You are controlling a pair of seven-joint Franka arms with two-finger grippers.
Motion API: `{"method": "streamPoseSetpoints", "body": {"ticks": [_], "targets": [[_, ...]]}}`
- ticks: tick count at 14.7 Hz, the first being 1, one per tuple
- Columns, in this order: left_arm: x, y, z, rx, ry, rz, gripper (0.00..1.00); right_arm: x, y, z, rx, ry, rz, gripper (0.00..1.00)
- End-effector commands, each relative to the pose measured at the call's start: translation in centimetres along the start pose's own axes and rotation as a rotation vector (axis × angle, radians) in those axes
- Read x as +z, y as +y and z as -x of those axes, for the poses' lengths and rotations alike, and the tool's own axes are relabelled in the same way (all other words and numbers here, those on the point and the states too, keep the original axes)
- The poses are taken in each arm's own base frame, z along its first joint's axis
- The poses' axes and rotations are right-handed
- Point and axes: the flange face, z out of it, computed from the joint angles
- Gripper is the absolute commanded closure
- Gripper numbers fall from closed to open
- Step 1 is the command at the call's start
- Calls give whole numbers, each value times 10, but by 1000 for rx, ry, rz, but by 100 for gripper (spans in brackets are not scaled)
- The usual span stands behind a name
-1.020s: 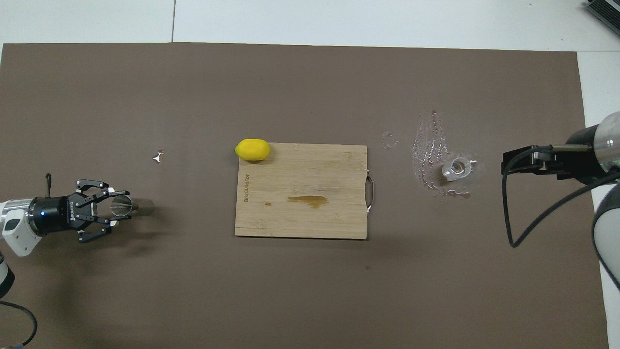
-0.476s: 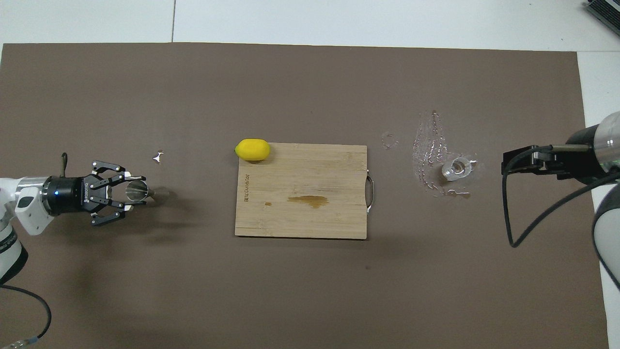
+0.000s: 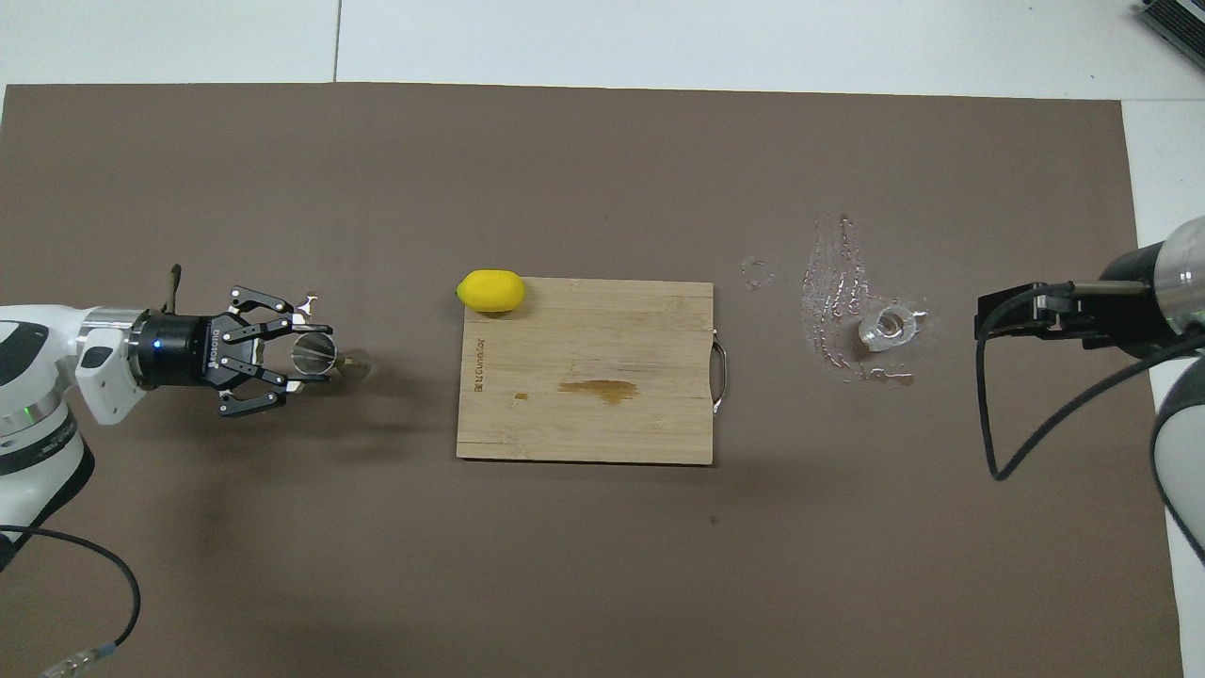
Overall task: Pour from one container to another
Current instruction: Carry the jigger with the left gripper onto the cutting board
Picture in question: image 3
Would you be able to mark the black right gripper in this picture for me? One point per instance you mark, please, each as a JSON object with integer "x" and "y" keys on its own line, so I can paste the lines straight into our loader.
{"x": 1130, "y": 315}

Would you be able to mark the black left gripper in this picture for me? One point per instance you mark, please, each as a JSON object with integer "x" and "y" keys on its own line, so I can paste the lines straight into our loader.
{"x": 184, "y": 350}

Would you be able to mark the steel double jigger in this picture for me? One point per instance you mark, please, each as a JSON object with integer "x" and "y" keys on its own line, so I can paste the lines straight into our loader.
{"x": 315, "y": 353}

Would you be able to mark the clear glass cup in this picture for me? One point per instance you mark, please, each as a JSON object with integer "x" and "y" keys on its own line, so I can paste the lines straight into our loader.
{"x": 888, "y": 327}

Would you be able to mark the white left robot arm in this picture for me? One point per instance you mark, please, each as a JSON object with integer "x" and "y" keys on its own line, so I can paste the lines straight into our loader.
{"x": 38, "y": 414}

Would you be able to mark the yellow lemon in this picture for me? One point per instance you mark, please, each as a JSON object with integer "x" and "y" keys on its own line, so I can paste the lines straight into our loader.
{"x": 491, "y": 291}

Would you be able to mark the grey laptop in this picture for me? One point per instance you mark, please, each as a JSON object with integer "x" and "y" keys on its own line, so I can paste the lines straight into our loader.
{"x": 1181, "y": 24}

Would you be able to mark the wooden cutting board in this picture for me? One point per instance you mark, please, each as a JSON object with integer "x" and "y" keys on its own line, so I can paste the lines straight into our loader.
{"x": 584, "y": 424}

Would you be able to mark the brown table mat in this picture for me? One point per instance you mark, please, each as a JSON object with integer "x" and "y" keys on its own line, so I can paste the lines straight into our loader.
{"x": 602, "y": 169}

